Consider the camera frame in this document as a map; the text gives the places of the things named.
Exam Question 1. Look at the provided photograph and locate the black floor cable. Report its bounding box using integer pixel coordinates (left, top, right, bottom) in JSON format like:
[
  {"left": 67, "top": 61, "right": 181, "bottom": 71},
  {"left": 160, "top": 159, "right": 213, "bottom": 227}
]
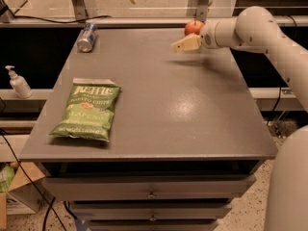
[{"left": 0, "top": 128, "right": 68, "bottom": 231}]

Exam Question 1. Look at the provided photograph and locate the grey metal frame post right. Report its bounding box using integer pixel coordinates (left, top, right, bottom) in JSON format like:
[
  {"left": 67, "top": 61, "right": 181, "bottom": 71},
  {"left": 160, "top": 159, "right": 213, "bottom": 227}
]
[{"left": 195, "top": 0, "right": 210, "bottom": 21}]

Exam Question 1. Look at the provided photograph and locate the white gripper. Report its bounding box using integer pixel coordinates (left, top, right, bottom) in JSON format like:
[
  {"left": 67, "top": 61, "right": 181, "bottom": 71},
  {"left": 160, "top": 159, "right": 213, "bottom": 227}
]
[{"left": 171, "top": 18, "right": 240, "bottom": 52}]

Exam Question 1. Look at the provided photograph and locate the red apple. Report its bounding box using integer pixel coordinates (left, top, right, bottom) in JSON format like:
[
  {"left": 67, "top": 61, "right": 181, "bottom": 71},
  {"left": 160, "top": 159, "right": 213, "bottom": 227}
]
[{"left": 184, "top": 20, "right": 204, "bottom": 36}]

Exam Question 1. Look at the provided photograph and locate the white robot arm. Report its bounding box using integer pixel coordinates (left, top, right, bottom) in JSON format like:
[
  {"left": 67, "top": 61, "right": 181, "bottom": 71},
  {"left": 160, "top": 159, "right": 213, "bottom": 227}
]
[{"left": 171, "top": 6, "right": 308, "bottom": 231}]

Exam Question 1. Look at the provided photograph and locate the cardboard box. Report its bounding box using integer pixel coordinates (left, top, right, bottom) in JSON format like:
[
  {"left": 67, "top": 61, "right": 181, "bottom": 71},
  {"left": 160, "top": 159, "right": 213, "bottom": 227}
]
[{"left": 0, "top": 162, "right": 45, "bottom": 231}]

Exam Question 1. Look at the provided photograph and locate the silver blue soda can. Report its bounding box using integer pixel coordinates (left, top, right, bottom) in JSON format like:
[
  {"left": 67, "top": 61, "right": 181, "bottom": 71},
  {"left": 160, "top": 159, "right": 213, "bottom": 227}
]
[{"left": 77, "top": 23, "right": 97, "bottom": 53}]

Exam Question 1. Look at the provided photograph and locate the grey metal frame post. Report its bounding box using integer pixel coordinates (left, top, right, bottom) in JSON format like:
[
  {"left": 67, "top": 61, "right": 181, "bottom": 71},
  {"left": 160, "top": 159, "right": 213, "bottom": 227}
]
[
  {"left": 71, "top": 0, "right": 88, "bottom": 20},
  {"left": 195, "top": 0, "right": 210, "bottom": 21}
]

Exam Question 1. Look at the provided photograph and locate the green jalapeno chip bag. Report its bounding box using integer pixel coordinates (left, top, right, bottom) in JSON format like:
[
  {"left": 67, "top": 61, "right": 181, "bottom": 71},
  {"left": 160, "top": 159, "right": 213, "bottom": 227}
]
[{"left": 50, "top": 78, "right": 121, "bottom": 141}]

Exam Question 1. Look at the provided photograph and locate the grey drawer cabinet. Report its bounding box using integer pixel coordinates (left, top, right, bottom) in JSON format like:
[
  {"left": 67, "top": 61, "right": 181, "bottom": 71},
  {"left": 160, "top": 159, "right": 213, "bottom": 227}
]
[{"left": 21, "top": 29, "right": 277, "bottom": 231}]

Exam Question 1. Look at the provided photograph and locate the green packet in box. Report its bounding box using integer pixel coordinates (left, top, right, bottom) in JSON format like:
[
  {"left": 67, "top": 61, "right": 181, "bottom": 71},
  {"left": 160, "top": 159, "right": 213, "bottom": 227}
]
[{"left": 0, "top": 166, "right": 14, "bottom": 193}]

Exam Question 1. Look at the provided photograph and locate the white pump soap bottle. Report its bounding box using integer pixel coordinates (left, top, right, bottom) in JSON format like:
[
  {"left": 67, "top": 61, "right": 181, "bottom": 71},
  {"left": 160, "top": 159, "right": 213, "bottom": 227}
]
[{"left": 5, "top": 65, "right": 33, "bottom": 99}]

